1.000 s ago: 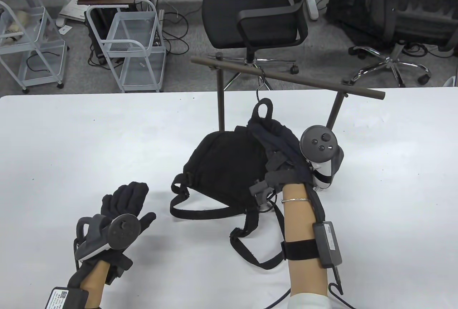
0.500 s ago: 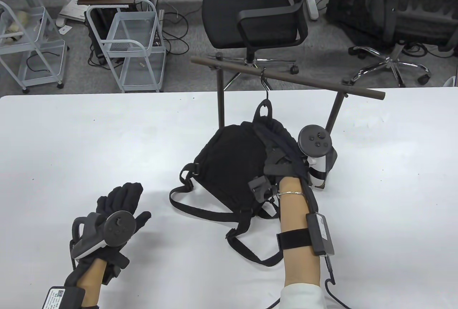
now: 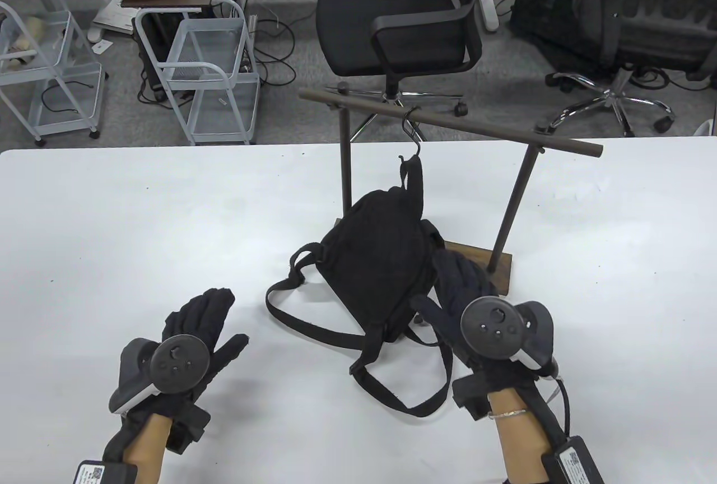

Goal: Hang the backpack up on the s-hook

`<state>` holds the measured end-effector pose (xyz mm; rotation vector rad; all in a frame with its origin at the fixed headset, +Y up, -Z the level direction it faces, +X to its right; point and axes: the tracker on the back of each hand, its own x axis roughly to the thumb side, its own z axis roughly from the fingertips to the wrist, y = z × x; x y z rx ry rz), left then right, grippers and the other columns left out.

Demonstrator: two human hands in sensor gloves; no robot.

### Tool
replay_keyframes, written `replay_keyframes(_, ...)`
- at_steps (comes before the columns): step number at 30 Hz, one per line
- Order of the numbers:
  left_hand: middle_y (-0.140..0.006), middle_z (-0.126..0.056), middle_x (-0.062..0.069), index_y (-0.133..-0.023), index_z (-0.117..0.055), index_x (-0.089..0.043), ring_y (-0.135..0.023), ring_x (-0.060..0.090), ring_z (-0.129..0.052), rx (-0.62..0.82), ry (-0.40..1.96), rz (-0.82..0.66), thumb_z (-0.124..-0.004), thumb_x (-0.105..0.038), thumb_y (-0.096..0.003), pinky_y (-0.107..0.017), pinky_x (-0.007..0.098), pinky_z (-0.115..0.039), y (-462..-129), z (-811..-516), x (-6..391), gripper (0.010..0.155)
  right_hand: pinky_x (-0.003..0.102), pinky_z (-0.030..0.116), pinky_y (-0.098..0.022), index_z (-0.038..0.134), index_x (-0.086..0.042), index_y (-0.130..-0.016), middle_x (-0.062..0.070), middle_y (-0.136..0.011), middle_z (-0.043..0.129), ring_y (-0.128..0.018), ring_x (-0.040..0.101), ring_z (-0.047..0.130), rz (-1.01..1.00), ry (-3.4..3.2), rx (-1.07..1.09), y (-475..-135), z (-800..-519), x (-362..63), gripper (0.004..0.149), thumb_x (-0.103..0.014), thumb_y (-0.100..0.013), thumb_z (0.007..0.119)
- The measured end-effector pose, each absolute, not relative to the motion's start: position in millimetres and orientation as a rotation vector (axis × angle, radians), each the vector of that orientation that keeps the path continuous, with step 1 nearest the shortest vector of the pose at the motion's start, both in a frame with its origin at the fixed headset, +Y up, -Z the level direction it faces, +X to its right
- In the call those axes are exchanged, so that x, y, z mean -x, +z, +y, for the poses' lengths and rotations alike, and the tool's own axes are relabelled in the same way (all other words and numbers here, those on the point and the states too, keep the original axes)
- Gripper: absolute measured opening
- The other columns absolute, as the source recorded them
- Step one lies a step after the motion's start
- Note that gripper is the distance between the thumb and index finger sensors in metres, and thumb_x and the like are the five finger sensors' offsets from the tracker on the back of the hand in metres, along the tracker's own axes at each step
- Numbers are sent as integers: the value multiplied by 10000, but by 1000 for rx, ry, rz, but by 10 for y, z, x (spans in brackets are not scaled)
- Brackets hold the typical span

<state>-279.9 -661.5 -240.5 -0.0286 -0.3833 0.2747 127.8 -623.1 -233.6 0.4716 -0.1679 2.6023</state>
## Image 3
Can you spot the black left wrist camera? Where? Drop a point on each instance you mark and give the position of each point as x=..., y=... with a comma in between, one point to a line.
x=189, y=427

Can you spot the grey right hand controller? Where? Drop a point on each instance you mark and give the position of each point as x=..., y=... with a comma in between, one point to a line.
x=493, y=330

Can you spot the beige plush toy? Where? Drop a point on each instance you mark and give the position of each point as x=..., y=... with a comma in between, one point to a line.
x=28, y=38

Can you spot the dark wooden hanging rack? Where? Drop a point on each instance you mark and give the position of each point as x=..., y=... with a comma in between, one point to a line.
x=504, y=139

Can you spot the person's right hand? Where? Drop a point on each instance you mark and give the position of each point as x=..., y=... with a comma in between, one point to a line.
x=462, y=282

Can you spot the black left forearm sensor box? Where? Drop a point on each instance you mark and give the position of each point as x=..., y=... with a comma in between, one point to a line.
x=106, y=473

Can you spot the grey left hand controller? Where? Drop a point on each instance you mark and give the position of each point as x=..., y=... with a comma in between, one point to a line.
x=168, y=365

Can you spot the person's left thumb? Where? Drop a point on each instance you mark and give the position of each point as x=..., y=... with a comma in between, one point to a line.
x=232, y=345

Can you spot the black fabric backpack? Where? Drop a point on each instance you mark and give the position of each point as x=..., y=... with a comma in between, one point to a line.
x=378, y=260

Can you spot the black office chair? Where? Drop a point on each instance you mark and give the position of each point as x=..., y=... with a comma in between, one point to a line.
x=392, y=19

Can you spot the white metal trolley cart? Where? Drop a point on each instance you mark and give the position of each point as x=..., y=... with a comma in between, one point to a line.
x=45, y=80
x=196, y=69

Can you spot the white desk foot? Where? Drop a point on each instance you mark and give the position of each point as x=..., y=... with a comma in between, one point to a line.
x=112, y=13
x=488, y=13

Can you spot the person's left hand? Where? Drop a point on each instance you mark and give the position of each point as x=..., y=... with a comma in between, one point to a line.
x=204, y=313

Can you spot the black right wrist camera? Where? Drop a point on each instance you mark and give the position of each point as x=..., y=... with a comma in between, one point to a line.
x=471, y=397

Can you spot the black mesh chair chrome base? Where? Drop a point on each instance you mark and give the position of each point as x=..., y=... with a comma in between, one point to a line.
x=616, y=13

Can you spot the person's left forearm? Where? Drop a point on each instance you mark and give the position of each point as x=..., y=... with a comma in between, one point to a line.
x=147, y=445

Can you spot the person's right forearm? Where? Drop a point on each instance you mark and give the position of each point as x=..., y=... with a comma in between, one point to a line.
x=518, y=439

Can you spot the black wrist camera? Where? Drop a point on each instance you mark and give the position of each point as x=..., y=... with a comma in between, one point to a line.
x=189, y=427
x=471, y=397

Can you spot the person's right thumb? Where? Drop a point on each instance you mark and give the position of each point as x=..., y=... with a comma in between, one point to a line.
x=428, y=313

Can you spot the black metal s-hook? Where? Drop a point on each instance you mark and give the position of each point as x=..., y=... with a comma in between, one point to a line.
x=413, y=134

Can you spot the black computer tower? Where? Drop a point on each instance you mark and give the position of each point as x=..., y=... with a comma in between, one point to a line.
x=152, y=58

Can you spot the grey hand controller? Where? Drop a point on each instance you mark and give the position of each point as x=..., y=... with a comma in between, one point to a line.
x=493, y=330
x=168, y=365

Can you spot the black right forearm sensor box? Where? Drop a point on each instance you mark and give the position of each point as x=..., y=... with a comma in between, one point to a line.
x=574, y=459

